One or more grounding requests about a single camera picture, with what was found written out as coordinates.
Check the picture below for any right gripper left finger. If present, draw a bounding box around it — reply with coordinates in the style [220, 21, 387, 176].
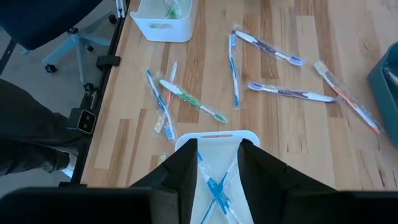
[129, 138, 199, 224]

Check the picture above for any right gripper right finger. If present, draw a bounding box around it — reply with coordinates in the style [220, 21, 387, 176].
[237, 138, 337, 224]

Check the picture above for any blue toothbrush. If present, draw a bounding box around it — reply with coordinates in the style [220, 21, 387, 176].
[144, 68, 178, 142]
[197, 151, 242, 224]
[228, 32, 243, 109]
[198, 161, 237, 224]

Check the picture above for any purple toothbrush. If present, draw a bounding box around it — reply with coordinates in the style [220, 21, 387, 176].
[247, 81, 336, 104]
[231, 28, 305, 67]

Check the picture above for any white plastic bin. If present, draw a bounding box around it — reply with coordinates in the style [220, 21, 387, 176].
[174, 129, 261, 224]
[129, 0, 199, 44]

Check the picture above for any teal plastic bin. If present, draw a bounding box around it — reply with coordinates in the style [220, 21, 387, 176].
[368, 41, 398, 147]

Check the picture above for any person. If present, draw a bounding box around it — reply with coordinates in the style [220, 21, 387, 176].
[0, 78, 83, 179]

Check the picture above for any blue office chair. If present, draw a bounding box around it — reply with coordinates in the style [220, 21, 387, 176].
[0, 0, 118, 91]

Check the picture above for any black table-level camera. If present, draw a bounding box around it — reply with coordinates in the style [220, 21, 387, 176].
[67, 107, 98, 135]

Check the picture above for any black frame clip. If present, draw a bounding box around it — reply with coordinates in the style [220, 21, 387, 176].
[95, 55, 122, 72]

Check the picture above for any silver aluminium bracket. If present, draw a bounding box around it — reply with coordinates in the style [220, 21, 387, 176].
[114, 0, 127, 19]

